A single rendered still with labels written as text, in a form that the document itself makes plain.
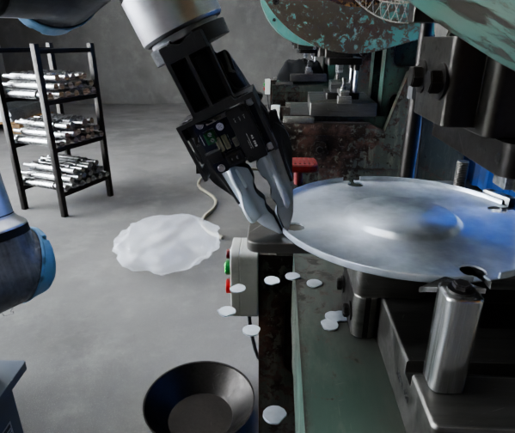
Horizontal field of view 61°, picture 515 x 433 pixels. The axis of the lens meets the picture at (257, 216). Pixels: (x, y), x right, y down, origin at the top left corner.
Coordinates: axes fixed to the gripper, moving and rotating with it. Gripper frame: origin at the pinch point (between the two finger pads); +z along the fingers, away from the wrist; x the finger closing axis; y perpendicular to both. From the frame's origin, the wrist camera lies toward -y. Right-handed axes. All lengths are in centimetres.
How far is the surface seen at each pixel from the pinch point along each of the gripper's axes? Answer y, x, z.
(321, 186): -14.9, 5.3, 3.8
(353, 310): 0.9, 3.3, 13.7
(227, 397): -54, -44, 66
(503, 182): -1.8, 23.4, 7.0
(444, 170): -151, 58, 69
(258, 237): 1.9, -2.6, 0.3
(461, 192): -12.5, 22.1, 11.7
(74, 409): -50, -83, 49
